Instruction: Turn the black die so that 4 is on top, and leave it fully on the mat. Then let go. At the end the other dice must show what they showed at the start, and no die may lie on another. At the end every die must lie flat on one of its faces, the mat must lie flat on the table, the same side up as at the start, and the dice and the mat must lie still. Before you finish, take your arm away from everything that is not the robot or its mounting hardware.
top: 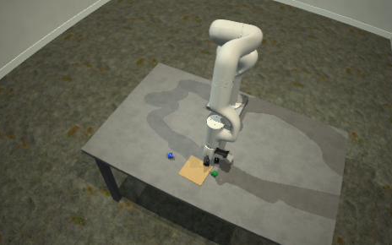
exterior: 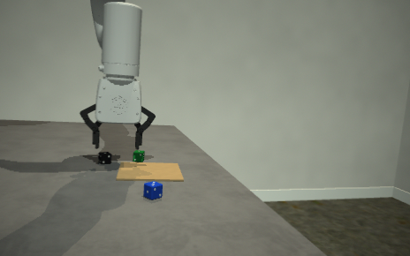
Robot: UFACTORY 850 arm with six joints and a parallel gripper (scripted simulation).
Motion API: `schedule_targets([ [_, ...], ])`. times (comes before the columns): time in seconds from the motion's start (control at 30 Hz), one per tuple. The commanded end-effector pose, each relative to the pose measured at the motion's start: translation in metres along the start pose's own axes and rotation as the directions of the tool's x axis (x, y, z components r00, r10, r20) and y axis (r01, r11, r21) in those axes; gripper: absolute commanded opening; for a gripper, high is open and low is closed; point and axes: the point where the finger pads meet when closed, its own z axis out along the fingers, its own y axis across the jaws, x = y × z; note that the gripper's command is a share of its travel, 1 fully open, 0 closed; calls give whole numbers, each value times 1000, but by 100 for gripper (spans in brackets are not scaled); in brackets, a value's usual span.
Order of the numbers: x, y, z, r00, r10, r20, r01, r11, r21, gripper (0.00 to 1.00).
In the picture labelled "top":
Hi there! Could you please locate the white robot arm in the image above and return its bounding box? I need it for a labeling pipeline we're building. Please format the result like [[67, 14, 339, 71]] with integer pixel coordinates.
[[204, 19, 263, 163]]

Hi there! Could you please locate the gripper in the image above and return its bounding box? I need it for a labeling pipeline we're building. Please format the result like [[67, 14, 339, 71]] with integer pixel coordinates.
[[203, 145, 217, 167]]

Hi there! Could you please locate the tan flat mat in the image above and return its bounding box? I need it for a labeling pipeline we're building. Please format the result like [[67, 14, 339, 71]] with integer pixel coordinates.
[[179, 155, 213, 186]]

